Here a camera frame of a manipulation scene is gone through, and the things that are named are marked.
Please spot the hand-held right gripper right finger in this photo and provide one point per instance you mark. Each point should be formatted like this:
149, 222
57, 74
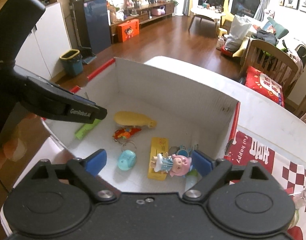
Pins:
203, 162

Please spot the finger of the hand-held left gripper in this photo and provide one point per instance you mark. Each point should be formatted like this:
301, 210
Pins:
85, 100
100, 113

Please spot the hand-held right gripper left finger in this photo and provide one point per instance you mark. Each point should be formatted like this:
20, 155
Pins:
96, 162

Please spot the blue round charm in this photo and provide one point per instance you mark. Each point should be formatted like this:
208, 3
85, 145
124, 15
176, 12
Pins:
184, 152

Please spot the pink pig doll figure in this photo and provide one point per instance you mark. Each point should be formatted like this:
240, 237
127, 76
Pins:
179, 164

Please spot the yellow card packet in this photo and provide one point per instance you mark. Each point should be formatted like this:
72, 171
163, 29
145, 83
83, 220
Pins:
159, 145

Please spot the red and white cardboard box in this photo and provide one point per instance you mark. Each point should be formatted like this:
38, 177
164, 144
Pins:
168, 92

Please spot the person's left hand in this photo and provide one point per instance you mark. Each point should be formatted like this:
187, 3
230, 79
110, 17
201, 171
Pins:
16, 150

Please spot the teal trash bin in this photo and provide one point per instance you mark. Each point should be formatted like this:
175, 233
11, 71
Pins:
71, 65

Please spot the dark dustpan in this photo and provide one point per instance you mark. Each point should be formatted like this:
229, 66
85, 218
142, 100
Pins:
88, 55

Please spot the white cabinet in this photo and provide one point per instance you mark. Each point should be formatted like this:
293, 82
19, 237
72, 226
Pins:
50, 40

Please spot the red and white printed tablecloth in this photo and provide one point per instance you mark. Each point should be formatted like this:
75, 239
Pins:
263, 160

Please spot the orange gift box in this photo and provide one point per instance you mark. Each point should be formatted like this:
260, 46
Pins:
128, 30

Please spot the black water dispenser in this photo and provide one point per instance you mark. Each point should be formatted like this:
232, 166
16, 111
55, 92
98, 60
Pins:
78, 5

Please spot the red printed cushion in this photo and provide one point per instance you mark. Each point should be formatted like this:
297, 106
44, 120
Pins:
264, 83

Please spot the wooden TV cabinet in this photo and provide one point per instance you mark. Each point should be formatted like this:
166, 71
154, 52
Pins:
145, 11

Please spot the clear glass jar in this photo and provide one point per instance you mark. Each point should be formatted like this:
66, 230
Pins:
305, 196

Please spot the purple plush toy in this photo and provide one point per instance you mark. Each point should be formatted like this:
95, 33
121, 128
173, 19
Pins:
158, 11

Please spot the wooden slatted chair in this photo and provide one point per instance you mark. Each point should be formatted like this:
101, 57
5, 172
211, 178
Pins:
263, 46

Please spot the small yellow stool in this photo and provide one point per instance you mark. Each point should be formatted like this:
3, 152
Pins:
221, 32

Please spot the white plastic bag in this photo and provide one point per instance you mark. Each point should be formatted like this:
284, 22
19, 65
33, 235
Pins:
239, 32

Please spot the round wooden coffee table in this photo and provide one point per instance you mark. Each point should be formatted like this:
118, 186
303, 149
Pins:
205, 12

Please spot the sofa with clothes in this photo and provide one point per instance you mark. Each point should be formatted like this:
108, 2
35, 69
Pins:
280, 33

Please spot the yellow giraffe toy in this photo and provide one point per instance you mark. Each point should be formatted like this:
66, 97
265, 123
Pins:
226, 2

